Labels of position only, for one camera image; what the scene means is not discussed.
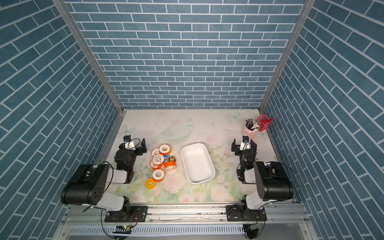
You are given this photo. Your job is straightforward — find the orange white tape roll top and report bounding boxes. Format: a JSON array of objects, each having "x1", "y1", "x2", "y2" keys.
[{"x1": 159, "y1": 144, "x2": 172, "y2": 156}]

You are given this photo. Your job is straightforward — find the orange white sealing tape roll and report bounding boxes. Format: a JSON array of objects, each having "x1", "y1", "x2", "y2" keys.
[{"x1": 152, "y1": 169, "x2": 165, "y2": 183}]

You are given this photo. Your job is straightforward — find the white plastic storage box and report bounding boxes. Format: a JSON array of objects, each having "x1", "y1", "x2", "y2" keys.
[{"x1": 181, "y1": 143, "x2": 216, "y2": 185}]

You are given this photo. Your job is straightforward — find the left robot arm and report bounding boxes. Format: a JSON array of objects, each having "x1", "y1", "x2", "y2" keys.
[{"x1": 61, "y1": 135, "x2": 147, "y2": 216}]

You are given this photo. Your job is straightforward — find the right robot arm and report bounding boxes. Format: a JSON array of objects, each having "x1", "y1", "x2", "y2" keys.
[{"x1": 231, "y1": 136, "x2": 294, "y2": 211}]

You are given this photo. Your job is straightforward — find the black yellow tape roll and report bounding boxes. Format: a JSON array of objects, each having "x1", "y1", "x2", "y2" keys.
[{"x1": 168, "y1": 156, "x2": 176, "y2": 162}]

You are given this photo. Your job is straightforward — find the pink metal pen bucket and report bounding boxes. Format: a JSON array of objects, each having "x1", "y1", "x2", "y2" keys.
[{"x1": 242, "y1": 125, "x2": 259, "y2": 140}]

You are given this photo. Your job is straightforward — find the pens in bucket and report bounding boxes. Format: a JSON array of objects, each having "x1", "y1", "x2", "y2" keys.
[{"x1": 246, "y1": 119, "x2": 261, "y2": 131}]

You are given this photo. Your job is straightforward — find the magenta plastic basket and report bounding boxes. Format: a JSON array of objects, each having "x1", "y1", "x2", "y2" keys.
[{"x1": 257, "y1": 115, "x2": 274, "y2": 132}]

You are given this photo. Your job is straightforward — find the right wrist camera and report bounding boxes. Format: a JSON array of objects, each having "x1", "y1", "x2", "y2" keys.
[{"x1": 240, "y1": 135, "x2": 251, "y2": 151}]

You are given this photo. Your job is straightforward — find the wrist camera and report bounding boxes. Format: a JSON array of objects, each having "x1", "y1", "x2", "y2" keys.
[
  {"x1": 123, "y1": 135, "x2": 135, "y2": 150},
  {"x1": 240, "y1": 135, "x2": 251, "y2": 151}
]

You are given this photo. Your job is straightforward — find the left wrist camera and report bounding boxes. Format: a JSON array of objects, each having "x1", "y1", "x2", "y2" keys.
[{"x1": 123, "y1": 135, "x2": 135, "y2": 150}]

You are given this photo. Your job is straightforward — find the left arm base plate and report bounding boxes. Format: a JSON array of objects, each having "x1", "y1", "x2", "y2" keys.
[{"x1": 105, "y1": 206, "x2": 148, "y2": 223}]

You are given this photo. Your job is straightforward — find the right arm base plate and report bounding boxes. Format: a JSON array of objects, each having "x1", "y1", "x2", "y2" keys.
[{"x1": 226, "y1": 205, "x2": 267, "y2": 222}]

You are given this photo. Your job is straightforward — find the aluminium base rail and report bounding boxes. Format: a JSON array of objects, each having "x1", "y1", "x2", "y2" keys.
[{"x1": 59, "y1": 202, "x2": 313, "y2": 226}]

